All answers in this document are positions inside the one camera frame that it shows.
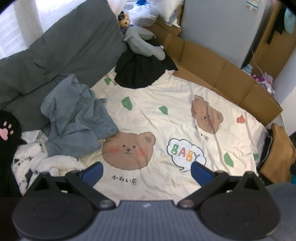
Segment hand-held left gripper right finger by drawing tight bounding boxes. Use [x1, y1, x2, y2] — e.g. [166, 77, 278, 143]
[177, 161, 266, 209]

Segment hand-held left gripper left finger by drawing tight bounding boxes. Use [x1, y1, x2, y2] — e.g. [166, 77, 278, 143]
[34, 162, 115, 211]

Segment blue denim pants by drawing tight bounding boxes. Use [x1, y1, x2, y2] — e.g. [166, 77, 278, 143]
[40, 74, 119, 158]

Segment dark hanging clothes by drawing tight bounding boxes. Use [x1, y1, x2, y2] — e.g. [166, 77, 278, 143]
[266, 3, 289, 45]

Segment white fluffy spotted blanket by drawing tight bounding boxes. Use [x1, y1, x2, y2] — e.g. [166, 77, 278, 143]
[11, 131, 89, 195]

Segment bear print bed sheet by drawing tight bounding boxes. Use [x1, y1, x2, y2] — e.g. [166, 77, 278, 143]
[76, 68, 267, 201]

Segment dark patterned garment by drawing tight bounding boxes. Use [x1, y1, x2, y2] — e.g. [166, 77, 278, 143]
[256, 128, 274, 171]

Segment mustard brown garment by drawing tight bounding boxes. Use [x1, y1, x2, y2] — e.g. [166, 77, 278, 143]
[258, 123, 296, 184]

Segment grey cloth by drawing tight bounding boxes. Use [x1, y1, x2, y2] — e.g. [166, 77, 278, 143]
[266, 183, 296, 241]

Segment black paw print cushion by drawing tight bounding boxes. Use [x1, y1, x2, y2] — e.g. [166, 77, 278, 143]
[0, 110, 23, 197]

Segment flattened cardboard box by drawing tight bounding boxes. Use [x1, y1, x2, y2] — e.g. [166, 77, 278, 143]
[148, 17, 283, 127]

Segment black garment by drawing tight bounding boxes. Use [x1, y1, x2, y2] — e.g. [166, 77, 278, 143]
[115, 47, 178, 89]

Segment purple shiny packaging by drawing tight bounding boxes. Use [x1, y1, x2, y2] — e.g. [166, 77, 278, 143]
[252, 72, 276, 94]

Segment light blue bottle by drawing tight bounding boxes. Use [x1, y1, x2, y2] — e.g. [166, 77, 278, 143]
[242, 64, 254, 76]

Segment grey duvet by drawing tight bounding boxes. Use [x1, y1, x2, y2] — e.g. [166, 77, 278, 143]
[0, 0, 128, 133]

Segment grey plush toy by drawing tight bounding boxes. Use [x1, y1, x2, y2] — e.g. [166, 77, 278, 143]
[124, 25, 166, 61]

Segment grey upright mattress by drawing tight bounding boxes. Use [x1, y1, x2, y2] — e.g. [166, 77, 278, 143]
[179, 0, 274, 69]

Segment brown teddy bear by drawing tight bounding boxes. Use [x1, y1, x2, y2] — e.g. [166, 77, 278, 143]
[117, 11, 133, 29]

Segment white pillow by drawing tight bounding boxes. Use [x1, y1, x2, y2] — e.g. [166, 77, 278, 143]
[159, 0, 184, 25]

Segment white plastic bag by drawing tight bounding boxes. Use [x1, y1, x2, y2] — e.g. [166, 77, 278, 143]
[128, 0, 162, 27]

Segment teal hanging cloth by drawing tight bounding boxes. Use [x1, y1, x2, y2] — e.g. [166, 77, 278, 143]
[284, 8, 296, 33]

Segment white cable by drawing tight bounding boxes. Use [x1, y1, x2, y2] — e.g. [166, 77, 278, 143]
[251, 48, 266, 80]

